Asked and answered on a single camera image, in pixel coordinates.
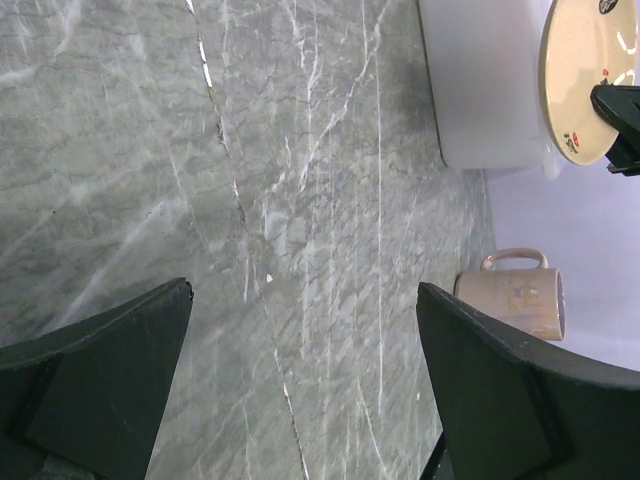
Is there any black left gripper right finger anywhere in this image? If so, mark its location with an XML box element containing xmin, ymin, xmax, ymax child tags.
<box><xmin>416</xmin><ymin>283</ymin><xmax>639</xmax><ymax>479</ymax></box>

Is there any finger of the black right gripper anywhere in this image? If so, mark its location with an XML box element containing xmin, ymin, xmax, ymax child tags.
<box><xmin>590</xmin><ymin>83</ymin><xmax>640</xmax><ymax>176</ymax></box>

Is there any tan bottom plate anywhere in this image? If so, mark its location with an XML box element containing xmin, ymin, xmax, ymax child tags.
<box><xmin>539</xmin><ymin>0</ymin><xmax>639</xmax><ymax>166</ymax></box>

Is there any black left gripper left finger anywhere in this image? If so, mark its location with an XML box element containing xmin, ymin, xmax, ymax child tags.
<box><xmin>1</xmin><ymin>278</ymin><xmax>194</xmax><ymax>479</ymax></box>

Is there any white plastic bin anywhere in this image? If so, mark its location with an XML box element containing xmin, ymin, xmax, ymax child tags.
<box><xmin>419</xmin><ymin>1</ymin><xmax>566</xmax><ymax>179</ymax></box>

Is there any pink beige mug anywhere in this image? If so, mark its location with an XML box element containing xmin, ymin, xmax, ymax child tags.
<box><xmin>454</xmin><ymin>248</ymin><xmax>566</xmax><ymax>341</ymax></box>

